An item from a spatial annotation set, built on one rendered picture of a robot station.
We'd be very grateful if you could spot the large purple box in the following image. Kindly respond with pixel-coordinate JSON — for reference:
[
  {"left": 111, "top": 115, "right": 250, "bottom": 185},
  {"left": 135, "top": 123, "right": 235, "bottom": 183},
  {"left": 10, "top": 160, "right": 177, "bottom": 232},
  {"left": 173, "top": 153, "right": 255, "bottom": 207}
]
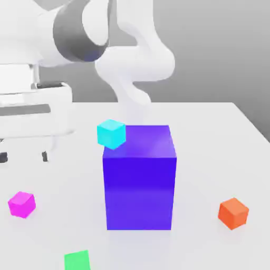
[{"left": 102, "top": 124, "right": 178, "bottom": 231}]

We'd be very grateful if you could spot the small cyan cube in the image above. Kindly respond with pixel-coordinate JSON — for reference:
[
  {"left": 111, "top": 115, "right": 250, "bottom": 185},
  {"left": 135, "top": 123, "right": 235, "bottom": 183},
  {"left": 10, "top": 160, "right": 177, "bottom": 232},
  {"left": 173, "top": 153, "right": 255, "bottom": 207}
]
[{"left": 97, "top": 119, "right": 127, "bottom": 151}]

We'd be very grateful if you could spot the small orange cube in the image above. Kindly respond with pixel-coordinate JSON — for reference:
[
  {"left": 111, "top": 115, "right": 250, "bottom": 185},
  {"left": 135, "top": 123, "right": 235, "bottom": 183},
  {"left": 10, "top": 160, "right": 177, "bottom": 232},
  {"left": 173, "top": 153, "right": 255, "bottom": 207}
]
[{"left": 217, "top": 197, "right": 250, "bottom": 231}]

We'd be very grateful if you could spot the small magenta cube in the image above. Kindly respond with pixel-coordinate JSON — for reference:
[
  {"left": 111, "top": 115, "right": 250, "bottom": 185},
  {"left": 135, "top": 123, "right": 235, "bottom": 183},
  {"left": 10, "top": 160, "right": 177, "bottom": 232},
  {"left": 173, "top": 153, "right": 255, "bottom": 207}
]
[{"left": 7, "top": 191, "right": 37, "bottom": 219}]

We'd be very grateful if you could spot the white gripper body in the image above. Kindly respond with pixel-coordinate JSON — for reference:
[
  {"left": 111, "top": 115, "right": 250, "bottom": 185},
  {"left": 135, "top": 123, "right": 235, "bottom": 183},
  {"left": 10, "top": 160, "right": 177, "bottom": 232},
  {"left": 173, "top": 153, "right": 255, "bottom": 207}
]
[{"left": 0, "top": 82, "right": 74, "bottom": 139}]

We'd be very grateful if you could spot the small green cube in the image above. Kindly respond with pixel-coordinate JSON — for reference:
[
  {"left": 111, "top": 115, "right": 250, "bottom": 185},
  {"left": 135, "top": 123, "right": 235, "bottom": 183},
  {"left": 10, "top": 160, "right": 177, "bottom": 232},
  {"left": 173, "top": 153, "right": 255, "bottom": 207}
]
[{"left": 64, "top": 249, "right": 91, "bottom": 270}]

